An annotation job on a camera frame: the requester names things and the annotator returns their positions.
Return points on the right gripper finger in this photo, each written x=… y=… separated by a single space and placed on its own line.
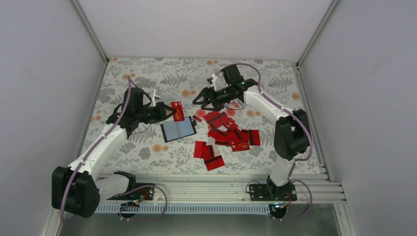
x=204 y=95
x=207 y=106

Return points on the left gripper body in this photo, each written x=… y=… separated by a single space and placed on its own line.
x=150 y=117

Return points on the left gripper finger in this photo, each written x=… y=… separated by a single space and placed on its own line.
x=169 y=110
x=169 y=118

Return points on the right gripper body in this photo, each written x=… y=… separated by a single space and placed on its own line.
x=223 y=97

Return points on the red VIP card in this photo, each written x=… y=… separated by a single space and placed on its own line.
x=179 y=114
x=240 y=146

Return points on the black leather card holder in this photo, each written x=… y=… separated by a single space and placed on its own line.
x=174 y=130

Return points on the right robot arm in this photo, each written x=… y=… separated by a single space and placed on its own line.
x=292 y=139

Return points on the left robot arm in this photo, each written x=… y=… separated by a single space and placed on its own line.
x=77 y=188

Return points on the red card top centre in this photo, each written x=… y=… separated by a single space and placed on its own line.
x=215 y=117

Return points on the white red circle card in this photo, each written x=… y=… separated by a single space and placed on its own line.
x=199 y=115

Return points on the red card left edge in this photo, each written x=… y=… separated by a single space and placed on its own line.
x=198 y=149

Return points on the red card far right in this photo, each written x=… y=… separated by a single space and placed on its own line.
x=253 y=137

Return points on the red card front bottom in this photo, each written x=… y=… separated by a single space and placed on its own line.
x=213 y=162

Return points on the floral patterned table mat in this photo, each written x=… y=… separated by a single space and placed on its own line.
x=146 y=152

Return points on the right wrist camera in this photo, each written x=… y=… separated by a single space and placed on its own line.
x=212 y=81

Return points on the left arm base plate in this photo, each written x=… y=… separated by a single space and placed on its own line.
x=141 y=192

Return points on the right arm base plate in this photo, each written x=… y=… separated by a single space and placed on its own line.
x=264 y=192

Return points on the aluminium rail frame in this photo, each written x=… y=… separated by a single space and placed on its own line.
x=230 y=189

